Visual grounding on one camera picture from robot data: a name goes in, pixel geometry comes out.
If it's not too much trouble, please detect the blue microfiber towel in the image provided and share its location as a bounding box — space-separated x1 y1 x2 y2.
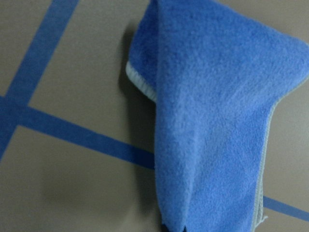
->
126 0 309 232

